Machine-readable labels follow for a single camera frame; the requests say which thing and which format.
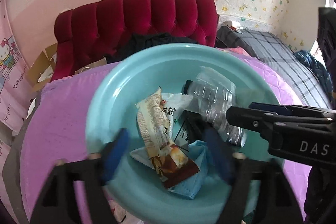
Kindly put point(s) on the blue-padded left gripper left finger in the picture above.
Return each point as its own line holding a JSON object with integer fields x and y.
{"x": 57, "y": 201}

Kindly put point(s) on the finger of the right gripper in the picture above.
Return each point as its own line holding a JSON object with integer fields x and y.
{"x": 260, "y": 121}
{"x": 292, "y": 110}

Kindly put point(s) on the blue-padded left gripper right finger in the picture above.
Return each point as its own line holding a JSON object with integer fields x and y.
{"x": 274, "y": 197}

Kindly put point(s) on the clear zip plastic bag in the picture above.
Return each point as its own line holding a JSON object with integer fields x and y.
{"x": 213, "y": 94}

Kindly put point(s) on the green scouring pad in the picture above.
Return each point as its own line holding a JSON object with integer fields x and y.
{"x": 191, "y": 116}

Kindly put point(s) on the brown beige snack bar wrapper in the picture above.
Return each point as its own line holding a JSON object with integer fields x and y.
{"x": 170, "y": 163}

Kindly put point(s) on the white noodle snack packet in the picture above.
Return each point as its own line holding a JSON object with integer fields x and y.
{"x": 173, "y": 105}

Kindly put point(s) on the dark blue patterned cloth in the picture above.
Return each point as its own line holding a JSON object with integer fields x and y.
{"x": 318, "y": 70}

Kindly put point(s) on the grey plaid mattress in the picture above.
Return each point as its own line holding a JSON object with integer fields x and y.
{"x": 267, "y": 48}

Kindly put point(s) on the purple quilted table cover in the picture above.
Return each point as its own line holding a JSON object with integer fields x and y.
{"x": 57, "y": 127}

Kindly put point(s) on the teal plastic basin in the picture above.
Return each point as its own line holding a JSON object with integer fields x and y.
{"x": 136, "y": 187}

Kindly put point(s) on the pink hello kitty curtain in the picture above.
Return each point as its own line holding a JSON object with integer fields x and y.
{"x": 15, "y": 102}

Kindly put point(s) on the black clothing on sofa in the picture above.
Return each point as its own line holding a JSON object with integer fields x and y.
{"x": 139, "y": 42}

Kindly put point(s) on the cardboard box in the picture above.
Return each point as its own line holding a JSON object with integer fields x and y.
{"x": 42, "y": 70}

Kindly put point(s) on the brown paper bag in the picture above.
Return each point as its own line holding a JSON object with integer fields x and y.
{"x": 93, "y": 65}

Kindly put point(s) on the red velvet tufted sofa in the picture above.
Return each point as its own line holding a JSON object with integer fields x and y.
{"x": 89, "y": 32}

